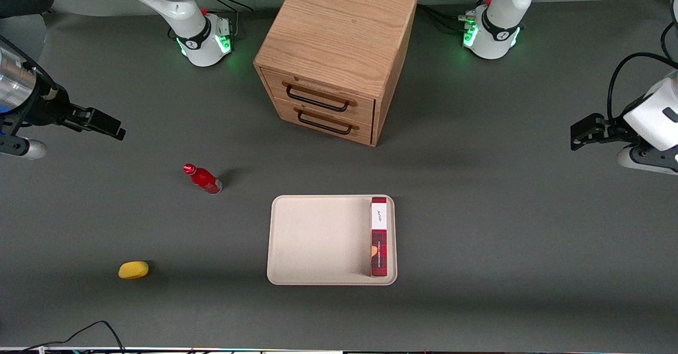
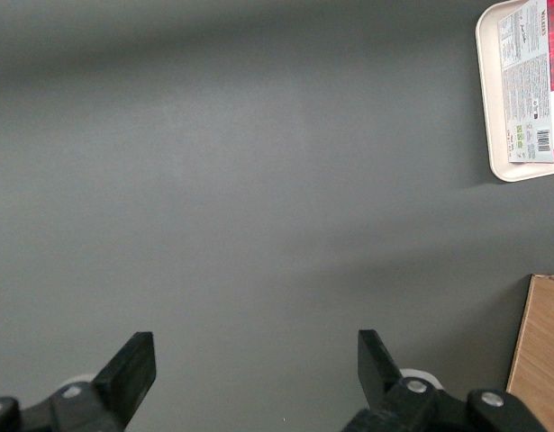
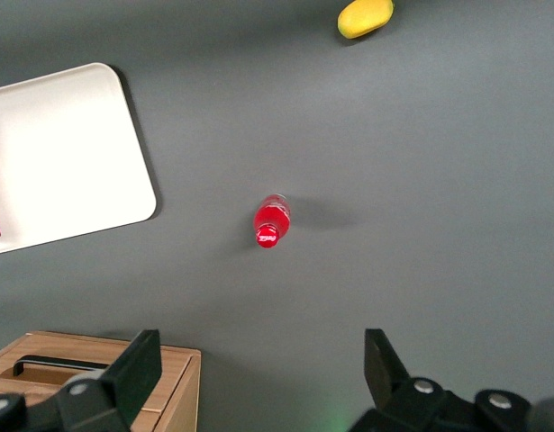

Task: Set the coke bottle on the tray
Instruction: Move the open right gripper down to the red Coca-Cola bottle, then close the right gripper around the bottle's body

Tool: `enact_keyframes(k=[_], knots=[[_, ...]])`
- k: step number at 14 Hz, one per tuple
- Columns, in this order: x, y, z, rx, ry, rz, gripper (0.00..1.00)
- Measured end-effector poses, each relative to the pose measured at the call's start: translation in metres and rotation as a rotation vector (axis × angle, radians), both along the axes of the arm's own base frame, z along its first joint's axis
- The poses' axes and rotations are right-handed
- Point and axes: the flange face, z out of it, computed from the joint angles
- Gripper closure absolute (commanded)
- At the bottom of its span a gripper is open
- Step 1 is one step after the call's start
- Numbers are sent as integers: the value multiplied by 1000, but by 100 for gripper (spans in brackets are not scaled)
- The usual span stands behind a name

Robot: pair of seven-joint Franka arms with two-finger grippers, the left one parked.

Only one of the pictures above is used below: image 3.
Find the yellow mango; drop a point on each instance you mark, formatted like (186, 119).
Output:
(364, 18)

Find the wooden drawer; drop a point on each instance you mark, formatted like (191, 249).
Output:
(78, 346)
(164, 420)

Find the white rectangular tray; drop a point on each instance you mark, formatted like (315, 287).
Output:
(65, 157)

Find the lower wooden drawer front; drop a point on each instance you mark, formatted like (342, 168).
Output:
(78, 346)

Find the upper wooden drawer front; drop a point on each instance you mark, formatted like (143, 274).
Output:
(164, 420)

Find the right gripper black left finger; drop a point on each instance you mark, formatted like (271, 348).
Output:
(132, 369)

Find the red coke bottle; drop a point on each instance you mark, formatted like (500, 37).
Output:
(272, 218)

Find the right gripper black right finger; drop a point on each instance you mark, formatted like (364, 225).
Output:
(384, 373)

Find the wooden two-drawer cabinet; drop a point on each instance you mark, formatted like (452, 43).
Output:
(177, 373)

